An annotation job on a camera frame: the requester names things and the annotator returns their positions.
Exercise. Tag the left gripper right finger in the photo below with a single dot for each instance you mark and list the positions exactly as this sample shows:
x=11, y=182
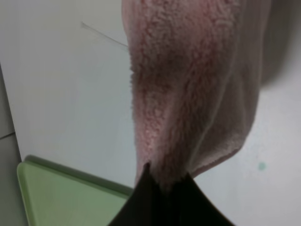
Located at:
x=190, y=207

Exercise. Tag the pink fluffy towel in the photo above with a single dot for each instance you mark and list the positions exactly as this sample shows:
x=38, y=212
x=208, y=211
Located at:
x=198, y=66

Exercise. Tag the green plastic tray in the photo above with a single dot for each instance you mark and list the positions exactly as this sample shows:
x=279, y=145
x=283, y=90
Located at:
x=56, y=195

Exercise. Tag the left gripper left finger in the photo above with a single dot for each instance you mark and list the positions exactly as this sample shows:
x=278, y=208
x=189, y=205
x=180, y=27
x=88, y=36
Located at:
x=146, y=206

